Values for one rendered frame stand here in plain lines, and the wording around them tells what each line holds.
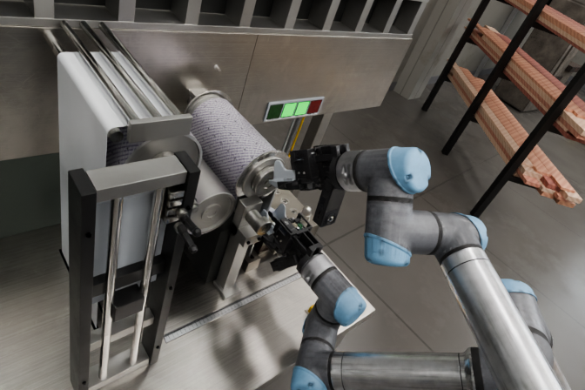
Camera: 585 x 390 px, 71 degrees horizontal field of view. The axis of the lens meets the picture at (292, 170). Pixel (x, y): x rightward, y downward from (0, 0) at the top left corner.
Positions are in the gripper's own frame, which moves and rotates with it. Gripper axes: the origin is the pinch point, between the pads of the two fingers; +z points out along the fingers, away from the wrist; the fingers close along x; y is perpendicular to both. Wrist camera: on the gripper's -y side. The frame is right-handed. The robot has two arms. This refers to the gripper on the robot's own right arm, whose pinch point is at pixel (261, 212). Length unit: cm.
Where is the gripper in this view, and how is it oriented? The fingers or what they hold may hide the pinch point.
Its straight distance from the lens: 108.9
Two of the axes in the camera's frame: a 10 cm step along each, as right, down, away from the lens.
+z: -6.0, -6.2, 5.1
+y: 3.0, -7.7, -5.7
